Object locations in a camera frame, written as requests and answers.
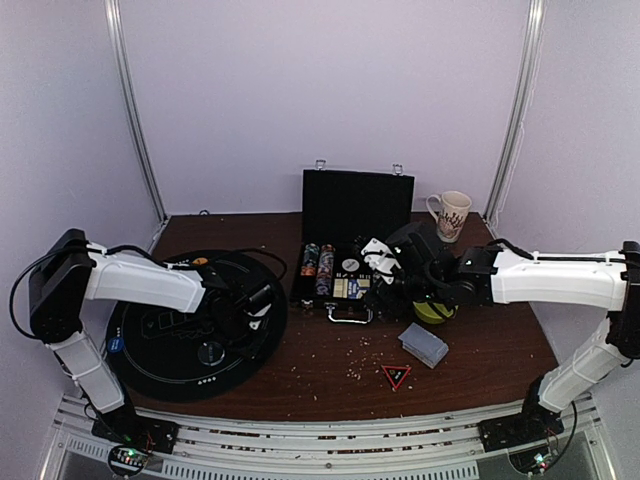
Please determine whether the blue texas holdem card deck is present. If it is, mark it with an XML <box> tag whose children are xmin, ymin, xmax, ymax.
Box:
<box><xmin>347</xmin><ymin>279</ymin><xmax>370</xmax><ymax>300</ymax></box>

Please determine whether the yellow-green bowl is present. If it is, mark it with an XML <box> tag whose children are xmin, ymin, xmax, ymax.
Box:
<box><xmin>413</xmin><ymin>302</ymin><xmax>458</xmax><ymax>325</ymax></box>

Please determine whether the green circuit board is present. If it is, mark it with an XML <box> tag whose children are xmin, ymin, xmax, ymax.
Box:
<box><xmin>107</xmin><ymin>445</ymin><xmax>152</xmax><ymax>476</ymax></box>
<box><xmin>519</xmin><ymin>448</ymin><xmax>558</xmax><ymax>475</ymax></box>

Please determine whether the left aluminium frame post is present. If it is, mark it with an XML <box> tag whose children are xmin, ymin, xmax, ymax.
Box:
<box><xmin>104</xmin><ymin>0</ymin><xmax>168</xmax><ymax>223</ymax></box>

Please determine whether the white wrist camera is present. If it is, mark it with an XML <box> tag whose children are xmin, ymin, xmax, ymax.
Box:
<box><xmin>246</xmin><ymin>305</ymin><xmax>271</xmax><ymax>331</ymax></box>
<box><xmin>360</xmin><ymin>238</ymin><xmax>400</xmax><ymax>278</ymax></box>

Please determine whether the right green circuit board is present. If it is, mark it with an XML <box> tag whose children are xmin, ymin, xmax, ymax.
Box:
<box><xmin>519</xmin><ymin>448</ymin><xmax>558</xmax><ymax>475</ymax></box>

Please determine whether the white dealer button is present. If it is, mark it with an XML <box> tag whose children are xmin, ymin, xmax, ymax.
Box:
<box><xmin>341</xmin><ymin>258</ymin><xmax>360</xmax><ymax>273</ymax></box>

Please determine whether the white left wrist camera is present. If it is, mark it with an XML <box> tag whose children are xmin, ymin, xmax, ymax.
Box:
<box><xmin>246</xmin><ymin>305</ymin><xmax>271</xmax><ymax>331</ymax></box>

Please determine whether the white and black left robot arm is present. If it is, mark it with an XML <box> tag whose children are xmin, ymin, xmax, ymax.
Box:
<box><xmin>20</xmin><ymin>229</ymin><xmax>288</xmax><ymax>453</ymax></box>

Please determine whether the cream patterned mug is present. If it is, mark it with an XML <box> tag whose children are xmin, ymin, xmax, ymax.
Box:
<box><xmin>425</xmin><ymin>191</ymin><xmax>472</xmax><ymax>243</ymax></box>

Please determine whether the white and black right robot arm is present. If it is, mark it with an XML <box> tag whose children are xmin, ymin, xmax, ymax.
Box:
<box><xmin>355</xmin><ymin>222</ymin><xmax>639</xmax><ymax>452</ymax></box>

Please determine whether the red and black triangle card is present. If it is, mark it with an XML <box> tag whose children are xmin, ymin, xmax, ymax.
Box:
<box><xmin>381</xmin><ymin>365</ymin><xmax>411</xmax><ymax>391</ymax></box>

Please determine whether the aluminium front rail base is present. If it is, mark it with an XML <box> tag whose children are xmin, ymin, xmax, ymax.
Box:
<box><xmin>42</xmin><ymin>392</ymin><xmax>614</xmax><ymax>480</ymax></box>

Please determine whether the aluminium frame post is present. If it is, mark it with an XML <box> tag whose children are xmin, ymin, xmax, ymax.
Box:
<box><xmin>104</xmin><ymin>0</ymin><xmax>168</xmax><ymax>223</ymax></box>
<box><xmin>484</xmin><ymin>0</ymin><xmax>546</xmax><ymax>228</ymax></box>

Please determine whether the right aluminium frame post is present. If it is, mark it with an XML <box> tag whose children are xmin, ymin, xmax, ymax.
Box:
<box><xmin>484</xmin><ymin>0</ymin><xmax>546</xmax><ymax>228</ymax></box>

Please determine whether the round black poker mat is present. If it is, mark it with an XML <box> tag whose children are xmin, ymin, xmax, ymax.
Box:
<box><xmin>106</xmin><ymin>250</ymin><xmax>288</xmax><ymax>403</ymax></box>

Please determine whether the cream card deck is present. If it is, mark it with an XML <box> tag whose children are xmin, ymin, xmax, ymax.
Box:
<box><xmin>333</xmin><ymin>278</ymin><xmax>349</xmax><ymax>298</ymax></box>

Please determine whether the left outer poker chip row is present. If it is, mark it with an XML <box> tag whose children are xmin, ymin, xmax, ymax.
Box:
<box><xmin>300</xmin><ymin>243</ymin><xmax>320</xmax><ymax>277</ymax></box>

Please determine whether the clear black round button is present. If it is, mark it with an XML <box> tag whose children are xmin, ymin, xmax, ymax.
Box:
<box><xmin>197</xmin><ymin>341</ymin><xmax>226</xmax><ymax>367</ymax></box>

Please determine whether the grey card deck box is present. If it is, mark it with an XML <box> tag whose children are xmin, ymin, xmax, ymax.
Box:
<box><xmin>398</xmin><ymin>323</ymin><xmax>449</xmax><ymax>369</ymax></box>

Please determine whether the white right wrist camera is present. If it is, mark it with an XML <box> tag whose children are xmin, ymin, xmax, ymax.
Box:
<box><xmin>360</xmin><ymin>238</ymin><xmax>400</xmax><ymax>278</ymax></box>

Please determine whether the blue small blind button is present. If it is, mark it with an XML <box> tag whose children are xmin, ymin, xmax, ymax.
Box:
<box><xmin>106</xmin><ymin>336</ymin><xmax>125</xmax><ymax>354</ymax></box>

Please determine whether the left green circuit board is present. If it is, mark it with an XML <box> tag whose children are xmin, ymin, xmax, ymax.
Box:
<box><xmin>107</xmin><ymin>445</ymin><xmax>152</xmax><ymax>476</ymax></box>

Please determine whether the black poker chip case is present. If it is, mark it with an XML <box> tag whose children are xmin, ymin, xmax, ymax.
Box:
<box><xmin>290</xmin><ymin>159</ymin><xmax>415</xmax><ymax>324</ymax></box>

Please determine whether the left inner poker chip row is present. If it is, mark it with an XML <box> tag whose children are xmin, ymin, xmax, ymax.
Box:
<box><xmin>315</xmin><ymin>244</ymin><xmax>335</xmax><ymax>296</ymax></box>

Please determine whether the poker chip row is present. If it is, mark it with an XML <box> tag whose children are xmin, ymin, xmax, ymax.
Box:
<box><xmin>300</xmin><ymin>243</ymin><xmax>320</xmax><ymax>277</ymax></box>
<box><xmin>315</xmin><ymin>244</ymin><xmax>335</xmax><ymax>296</ymax></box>

